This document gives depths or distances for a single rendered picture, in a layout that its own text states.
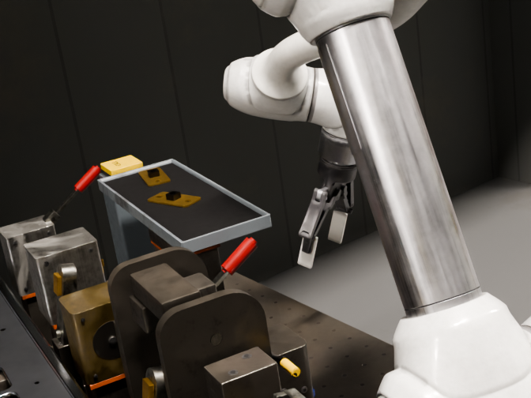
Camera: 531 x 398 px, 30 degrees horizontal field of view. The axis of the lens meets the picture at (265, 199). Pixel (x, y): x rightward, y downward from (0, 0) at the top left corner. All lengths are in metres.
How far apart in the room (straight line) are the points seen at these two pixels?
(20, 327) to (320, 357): 0.63
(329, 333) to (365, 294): 1.72
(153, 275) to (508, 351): 0.44
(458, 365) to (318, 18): 0.46
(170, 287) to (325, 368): 0.80
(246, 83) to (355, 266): 2.26
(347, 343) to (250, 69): 0.58
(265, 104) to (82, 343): 0.60
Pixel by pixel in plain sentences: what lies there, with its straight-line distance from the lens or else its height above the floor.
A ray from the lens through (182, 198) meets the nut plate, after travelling 1.52.
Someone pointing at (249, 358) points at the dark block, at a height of 1.12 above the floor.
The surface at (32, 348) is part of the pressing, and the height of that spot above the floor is 1.00.
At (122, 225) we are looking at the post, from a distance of 1.76.
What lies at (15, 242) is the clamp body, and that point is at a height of 1.05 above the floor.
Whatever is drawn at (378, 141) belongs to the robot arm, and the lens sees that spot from 1.24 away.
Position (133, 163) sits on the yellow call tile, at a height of 1.16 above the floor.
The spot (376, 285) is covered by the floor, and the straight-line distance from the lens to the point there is 3.82.
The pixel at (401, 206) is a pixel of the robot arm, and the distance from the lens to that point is 1.24.
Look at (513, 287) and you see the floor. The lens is 3.74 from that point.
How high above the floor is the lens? 1.67
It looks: 20 degrees down
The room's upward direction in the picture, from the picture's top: 8 degrees counter-clockwise
